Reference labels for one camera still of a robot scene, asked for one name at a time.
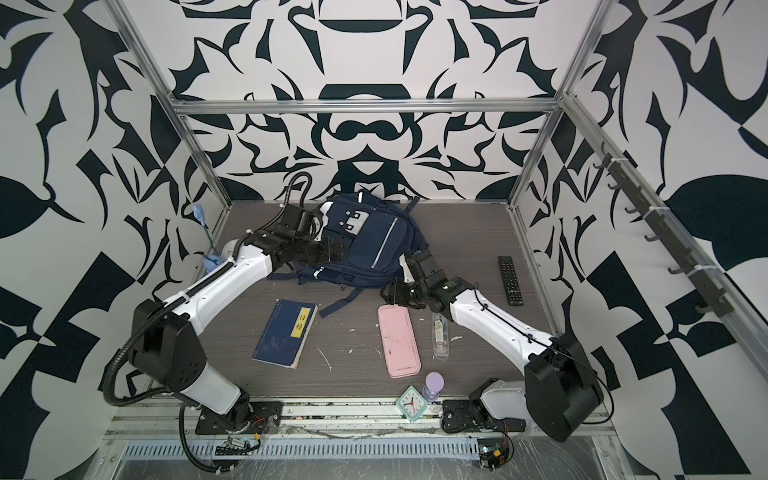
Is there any blue book yellow label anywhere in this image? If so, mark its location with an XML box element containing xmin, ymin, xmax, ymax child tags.
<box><xmin>251</xmin><ymin>300</ymin><xmax>318</xmax><ymax>369</ymax></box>

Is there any wall mounted hook rail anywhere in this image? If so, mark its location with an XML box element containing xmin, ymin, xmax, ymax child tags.
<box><xmin>596</xmin><ymin>152</ymin><xmax>736</xmax><ymax>319</ymax></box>

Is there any right circuit board green light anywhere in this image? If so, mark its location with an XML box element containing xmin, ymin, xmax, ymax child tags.
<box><xmin>478</xmin><ymin>436</ymin><xmax>515</xmax><ymax>471</ymax></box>

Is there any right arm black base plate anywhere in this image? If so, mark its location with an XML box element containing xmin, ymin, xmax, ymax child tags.
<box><xmin>440</xmin><ymin>400</ymin><xmax>527</xmax><ymax>434</ymax></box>

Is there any black tv remote control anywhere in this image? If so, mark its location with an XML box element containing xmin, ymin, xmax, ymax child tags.
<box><xmin>498</xmin><ymin>256</ymin><xmax>524</xmax><ymax>306</ymax></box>

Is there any white perforated cable tray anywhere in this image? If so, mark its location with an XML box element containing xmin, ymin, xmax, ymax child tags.
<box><xmin>122</xmin><ymin>437</ymin><xmax>480</xmax><ymax>461</ymax></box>

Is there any pink pencil case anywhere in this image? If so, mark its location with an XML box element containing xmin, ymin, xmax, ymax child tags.
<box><xmin>377</xmin><ymin>305</ymin><xmax>421</xmax><ymax>379</ymax></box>

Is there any small green alarm clock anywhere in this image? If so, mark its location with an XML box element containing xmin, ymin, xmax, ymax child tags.
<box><xmin>395</xmin><ymin>386</ymin><xmax>429</xmax><ymax>423</ymax></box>

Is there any purple lidded small bottle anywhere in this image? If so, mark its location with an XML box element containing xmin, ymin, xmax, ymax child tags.
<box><xmin>422</xmin><ymin>372</ymin><xmax>445</xmax><ymax>403</ymax></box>

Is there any navy blue student backpack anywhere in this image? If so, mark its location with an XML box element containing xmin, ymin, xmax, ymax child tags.
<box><xmin>270</xmin><ymin>190</ymin><xmax>429</xmax><ymax>318</ymax></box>

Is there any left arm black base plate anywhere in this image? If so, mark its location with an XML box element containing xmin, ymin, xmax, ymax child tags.
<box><xmin>194</xmin><ymin>400</ymin><xmax>283</xmax><ymax>436</ymax></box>

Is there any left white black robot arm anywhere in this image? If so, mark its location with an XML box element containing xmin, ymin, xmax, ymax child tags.
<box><xmin>102</xmin><ymin>204</ymin><xmax>348</xmax><ymax>431</ymax></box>

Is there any light blue round wall clock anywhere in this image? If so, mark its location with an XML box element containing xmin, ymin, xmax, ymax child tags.
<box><xmin>221</xmin><ymin>239</ymin><xmax>237</xmax><ymax>259</ymax></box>

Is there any clear plastic ruler case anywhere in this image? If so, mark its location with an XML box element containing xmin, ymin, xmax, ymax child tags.
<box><xmin>431</xmin><ymin>312</ymin><xmax>450</xmax><ymax>361</ymax></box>

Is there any left small circuit board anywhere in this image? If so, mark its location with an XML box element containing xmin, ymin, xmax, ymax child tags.
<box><xmin>214</xmin><ymin>435</ymin><xmax>261</xmax><ymax>457</ymax></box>

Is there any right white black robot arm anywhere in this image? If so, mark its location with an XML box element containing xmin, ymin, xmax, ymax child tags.
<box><xmin>381</xmin><ymin>251</ymin><xmax>605</xmax><ymax>442</ymax></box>

